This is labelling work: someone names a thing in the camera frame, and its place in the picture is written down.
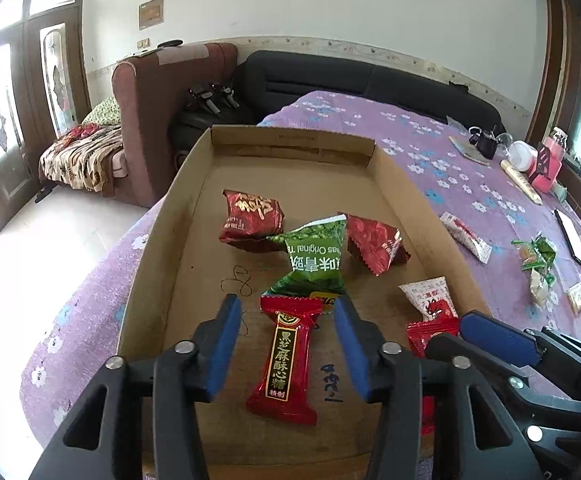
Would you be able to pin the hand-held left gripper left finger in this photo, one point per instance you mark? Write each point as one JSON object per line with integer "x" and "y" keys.
{"x": 225, "y": 345}

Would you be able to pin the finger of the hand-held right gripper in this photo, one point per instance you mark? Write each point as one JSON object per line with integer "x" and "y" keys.
{"x": 535, "y": 400}
{"x": 500, "y": 340}

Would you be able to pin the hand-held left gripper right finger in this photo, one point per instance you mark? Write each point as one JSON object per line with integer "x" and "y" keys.
{"x": 350, "y": 355}

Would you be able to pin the long red candy packet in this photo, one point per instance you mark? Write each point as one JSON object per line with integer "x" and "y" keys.
{"x": 285, "y": 360}

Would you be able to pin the clear green-edged candy packet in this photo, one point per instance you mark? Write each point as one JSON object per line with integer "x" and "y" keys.
{"x": 542, "y": 287}

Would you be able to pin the small white red snack packet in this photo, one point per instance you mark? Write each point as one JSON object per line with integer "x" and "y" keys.
{"x": 428, "y": 295}

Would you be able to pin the shallow cardboard box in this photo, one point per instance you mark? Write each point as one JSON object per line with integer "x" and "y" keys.
{"x": 200, "y": 260}

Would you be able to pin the small beige cracker packet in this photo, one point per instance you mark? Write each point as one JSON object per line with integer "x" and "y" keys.
{"x": 578, "y": 296}

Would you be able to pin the green candy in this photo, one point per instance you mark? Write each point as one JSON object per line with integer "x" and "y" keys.
{"x": 535, "y": 254}

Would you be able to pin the green pea snack packet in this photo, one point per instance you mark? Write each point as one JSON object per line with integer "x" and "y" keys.
{"x": 315, "y": 260}

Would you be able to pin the long white red snack packet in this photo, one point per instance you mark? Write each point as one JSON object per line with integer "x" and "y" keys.
{"x": 465, "y": 237}

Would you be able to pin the dark red gold-print snack packet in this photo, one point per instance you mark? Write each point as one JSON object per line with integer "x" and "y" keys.
{"x": 250, "y": 220}

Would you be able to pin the black smartphone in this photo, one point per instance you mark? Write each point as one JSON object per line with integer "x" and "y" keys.
{"x": 571, "y": 236}

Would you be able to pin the cream lotion tube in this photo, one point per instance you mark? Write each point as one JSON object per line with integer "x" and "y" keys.
{"x": 520, "y": 182}

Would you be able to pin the purple floral tablecloth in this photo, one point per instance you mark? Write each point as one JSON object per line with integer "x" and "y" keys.
{"x": 445, "y": 185}

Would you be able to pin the black phone stand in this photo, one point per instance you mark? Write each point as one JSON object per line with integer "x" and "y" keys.
{"x": 545, "y": 162}

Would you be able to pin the white jar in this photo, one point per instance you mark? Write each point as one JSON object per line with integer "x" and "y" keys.
{"x": 520, "y": 156}

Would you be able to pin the olive notebook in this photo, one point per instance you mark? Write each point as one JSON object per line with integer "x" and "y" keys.
{"x": 468, "y": 151}

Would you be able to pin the clear glass bowl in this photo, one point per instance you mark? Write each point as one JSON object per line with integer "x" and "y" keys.
{"x": 503, "y": 141}

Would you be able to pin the maroon armchair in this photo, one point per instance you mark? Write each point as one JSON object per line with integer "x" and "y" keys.
{"x": 140, "y": 125}

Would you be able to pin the patterned brown blanket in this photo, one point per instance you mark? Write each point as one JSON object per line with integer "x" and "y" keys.
{"x": 80, "y": 157}

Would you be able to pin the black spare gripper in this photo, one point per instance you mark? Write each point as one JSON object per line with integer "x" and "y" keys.
{"x": 213, "y": 96}

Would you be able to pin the green floral pillow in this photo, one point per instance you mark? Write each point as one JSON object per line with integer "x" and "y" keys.
{"x": 103, "y": 111}

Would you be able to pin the black sofa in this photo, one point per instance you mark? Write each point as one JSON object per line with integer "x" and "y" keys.
{"x": 320, "y": 80}

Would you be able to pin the black remote control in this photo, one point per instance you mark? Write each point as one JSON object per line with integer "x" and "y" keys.
{"x": 169, "y": 44}

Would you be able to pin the wooden glass door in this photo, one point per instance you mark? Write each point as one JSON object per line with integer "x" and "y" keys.
{"x": 35, "y": 85}

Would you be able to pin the brown wooden window frame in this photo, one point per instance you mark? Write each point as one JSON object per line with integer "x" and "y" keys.
{"x": 560, "y": 60}

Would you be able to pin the small wall plaque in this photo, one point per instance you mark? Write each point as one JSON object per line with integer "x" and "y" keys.
{"x": 151, "y": 12}

